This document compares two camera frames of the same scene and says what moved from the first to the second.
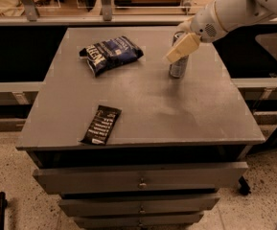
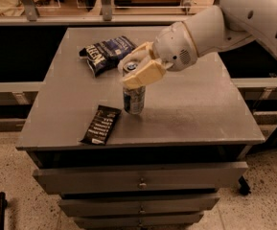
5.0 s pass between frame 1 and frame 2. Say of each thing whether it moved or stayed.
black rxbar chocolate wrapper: stayed
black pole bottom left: stayed
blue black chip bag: stayed
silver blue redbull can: moved
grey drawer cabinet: stayed
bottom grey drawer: stayed
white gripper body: moved
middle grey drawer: stayed
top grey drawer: stayed
